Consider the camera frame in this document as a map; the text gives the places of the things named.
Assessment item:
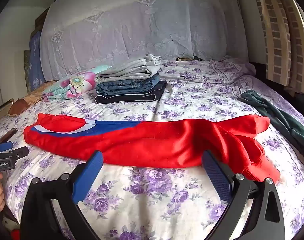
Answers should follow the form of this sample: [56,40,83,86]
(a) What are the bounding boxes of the beige checked curtain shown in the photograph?
[249,0,304,95]

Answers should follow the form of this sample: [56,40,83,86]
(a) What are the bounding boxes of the blue folded jeans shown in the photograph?
[96,76,161,96]

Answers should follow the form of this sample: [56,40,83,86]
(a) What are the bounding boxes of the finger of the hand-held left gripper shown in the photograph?
[7,147,30,160]
[0,141,14,153]

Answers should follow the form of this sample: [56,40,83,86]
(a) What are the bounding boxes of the brown leather object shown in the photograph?
[7,99,29,117]

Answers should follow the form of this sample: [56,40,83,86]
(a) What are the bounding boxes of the white lace cover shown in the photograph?
[40,0,250,80]

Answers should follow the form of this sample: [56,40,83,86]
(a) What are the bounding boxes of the red tracksuit jacket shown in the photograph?
[23,113,281,182]

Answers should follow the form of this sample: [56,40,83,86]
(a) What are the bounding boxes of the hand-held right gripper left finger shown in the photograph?
[19,150,104,240]

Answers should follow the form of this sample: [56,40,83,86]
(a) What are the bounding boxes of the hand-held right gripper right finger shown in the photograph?
[201,150,286,240]

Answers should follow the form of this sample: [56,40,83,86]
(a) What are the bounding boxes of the floral folded blanket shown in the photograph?
[42,65,112,102]

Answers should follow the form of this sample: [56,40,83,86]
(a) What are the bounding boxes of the blue printed bag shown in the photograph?
[29,30,46,92]

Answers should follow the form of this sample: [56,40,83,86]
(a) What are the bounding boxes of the purple floral bed sheet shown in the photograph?
[0,55,304,240]

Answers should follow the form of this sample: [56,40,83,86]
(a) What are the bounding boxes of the green patterned board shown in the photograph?
[24,50,32,93]

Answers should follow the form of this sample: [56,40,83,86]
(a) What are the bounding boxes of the dark navy folded pants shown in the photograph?
[95,80,167,104]

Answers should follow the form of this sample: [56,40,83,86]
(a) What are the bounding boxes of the grey folded sweatpants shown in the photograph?
[98,54,162,79]

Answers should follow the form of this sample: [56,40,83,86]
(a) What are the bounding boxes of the dark flat object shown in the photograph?
[0,127,18,144]

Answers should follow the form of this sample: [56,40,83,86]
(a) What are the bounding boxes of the orange patterned cloth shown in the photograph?
[23,80,57,103]

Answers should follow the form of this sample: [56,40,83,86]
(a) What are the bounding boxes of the dark green garment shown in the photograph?
[239,90,304,155]

